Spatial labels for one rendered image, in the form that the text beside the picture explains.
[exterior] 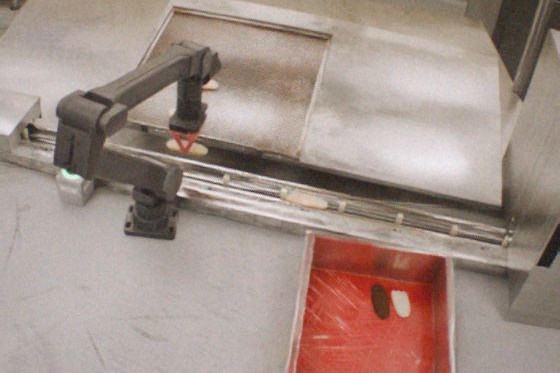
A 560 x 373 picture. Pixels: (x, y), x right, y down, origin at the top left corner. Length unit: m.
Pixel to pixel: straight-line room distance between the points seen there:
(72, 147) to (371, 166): 0.81
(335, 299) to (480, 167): 0.56
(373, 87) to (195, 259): 0.72
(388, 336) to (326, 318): 0.14
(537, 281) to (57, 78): 1.46
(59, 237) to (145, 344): 0.35
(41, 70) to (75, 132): 1.00
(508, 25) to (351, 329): 2.06
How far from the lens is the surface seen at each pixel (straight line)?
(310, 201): 1.57
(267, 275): 1.45
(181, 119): 1.49
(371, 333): 1.39
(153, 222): 1.48
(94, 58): 2.13
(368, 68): 1.92
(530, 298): 1.47
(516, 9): 3.12
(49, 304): 1.40
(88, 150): 1.10
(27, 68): 2.12
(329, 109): 1.77
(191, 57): 1.35
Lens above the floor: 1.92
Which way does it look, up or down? 40 degrees down
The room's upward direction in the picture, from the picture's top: 8 degrees clockwise
